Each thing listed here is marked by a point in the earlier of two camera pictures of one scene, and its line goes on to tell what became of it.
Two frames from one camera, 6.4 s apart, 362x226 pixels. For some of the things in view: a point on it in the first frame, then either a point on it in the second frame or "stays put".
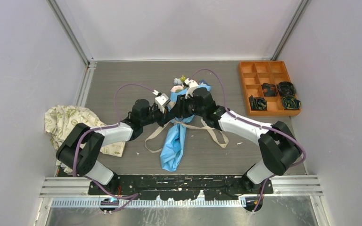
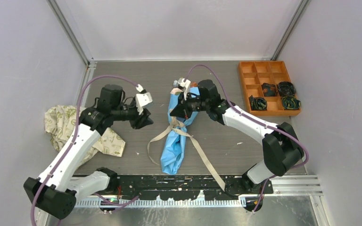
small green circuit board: [110, 201] stays put
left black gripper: [165, 117] to [140, 121]
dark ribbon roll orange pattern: [269, 90] stays put
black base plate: [182, 187] stays put
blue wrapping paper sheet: [172, 150] stays put
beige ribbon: [200, 124] to [175, 125]
